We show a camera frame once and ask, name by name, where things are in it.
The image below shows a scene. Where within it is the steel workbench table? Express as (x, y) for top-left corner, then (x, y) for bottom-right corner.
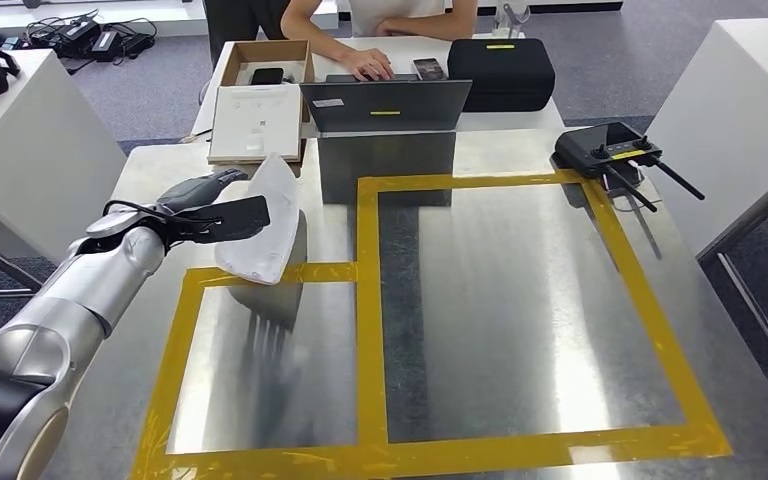
(39, 125), (768, 480)

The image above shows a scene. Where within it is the clear plastic holder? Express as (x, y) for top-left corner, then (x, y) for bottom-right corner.
(491, 3), (531, 40)

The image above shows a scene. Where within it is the white low platform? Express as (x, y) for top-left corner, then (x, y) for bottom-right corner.
(0, 0), (339, 38)

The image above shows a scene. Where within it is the white flat box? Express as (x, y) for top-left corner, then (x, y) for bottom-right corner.
(208, 84), (306, 166)

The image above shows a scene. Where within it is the dark grey laptop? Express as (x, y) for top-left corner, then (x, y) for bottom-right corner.
(299, 74), (473, 134)

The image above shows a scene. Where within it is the dark patterned smartphone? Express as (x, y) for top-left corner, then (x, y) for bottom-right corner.
(412, 58), (449, 82)

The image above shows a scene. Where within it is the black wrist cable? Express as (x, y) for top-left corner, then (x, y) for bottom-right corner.
(102, 198), (223, 227)

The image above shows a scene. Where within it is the black remote controller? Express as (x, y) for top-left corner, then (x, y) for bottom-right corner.
(551, 121), (707, 213)

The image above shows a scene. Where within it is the black power adapter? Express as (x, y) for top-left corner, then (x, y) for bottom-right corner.
(91, 29), (124, 63)
(57, 18), (102, 42)
(120, 33), (157, 59)

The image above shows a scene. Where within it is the white table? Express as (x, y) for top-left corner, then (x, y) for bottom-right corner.
(645, 17), (768, 256)
(188, 34), (565, 144)
(0, 49), (128, 263)

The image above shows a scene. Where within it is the black hard case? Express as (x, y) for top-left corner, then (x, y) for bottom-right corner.
(447, 38), (556, 113)

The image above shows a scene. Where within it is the white plastic shell part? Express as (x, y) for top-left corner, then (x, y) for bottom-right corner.
(214, 153), (302, 286)

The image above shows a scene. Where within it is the brown cardboard box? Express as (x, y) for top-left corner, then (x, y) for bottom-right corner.
(220, 39), (316, 125)

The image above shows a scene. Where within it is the person's right hand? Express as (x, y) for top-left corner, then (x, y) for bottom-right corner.
(342, 49), (395, 82)

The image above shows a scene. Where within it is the black bracket wrist camera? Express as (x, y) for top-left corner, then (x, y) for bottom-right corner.
(171, 195), (271, 244)

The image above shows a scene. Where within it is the person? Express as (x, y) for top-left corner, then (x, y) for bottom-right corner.
(201, 0), (293, 68)
(279, 0), (479, 82)

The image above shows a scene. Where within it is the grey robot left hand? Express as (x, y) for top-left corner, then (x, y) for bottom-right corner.
(155, 168), (250, 217)

